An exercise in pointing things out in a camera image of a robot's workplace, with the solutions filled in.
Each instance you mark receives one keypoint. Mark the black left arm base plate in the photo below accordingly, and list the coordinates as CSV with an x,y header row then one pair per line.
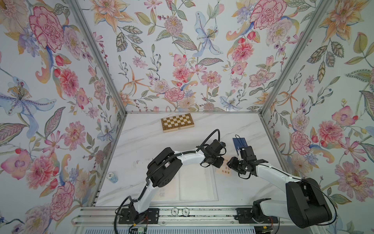
x,y
131,216

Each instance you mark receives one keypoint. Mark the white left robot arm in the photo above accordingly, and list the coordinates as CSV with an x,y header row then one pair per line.
x,y
166,165

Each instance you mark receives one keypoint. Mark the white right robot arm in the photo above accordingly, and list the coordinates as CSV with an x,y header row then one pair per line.
x,y
305,205

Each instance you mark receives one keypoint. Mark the small blue white object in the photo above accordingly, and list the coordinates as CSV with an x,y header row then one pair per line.
x,y
112,177

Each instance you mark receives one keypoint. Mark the aluminium corner post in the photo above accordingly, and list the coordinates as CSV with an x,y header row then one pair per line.
x,y
311,26
87,33

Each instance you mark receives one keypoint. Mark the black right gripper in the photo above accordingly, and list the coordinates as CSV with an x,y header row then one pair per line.
x,y
232,163

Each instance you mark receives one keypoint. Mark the dark blue card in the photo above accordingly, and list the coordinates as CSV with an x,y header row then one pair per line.
x,y
239,143

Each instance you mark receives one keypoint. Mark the aluminium corner post left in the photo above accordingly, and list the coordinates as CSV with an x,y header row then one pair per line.
x,y
87,33

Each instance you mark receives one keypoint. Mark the aluminium corner post right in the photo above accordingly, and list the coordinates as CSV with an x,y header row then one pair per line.
x,y
311,26

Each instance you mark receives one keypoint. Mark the pale beige card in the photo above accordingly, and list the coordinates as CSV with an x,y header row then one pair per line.
x,y
224,169

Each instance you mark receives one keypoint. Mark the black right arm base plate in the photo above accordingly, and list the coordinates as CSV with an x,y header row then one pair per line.
x,y
246,215

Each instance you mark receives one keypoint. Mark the white photo album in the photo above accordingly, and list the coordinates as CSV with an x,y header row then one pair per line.
x,y
192,183

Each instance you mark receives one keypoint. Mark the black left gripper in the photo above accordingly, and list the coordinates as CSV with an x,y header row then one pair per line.
x,y
218,164

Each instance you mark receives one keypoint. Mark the wooden folding chess board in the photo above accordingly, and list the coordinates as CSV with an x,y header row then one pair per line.
x,y
178,122

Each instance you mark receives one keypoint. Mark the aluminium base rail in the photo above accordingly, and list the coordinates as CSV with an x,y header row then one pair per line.
x,y
170,216

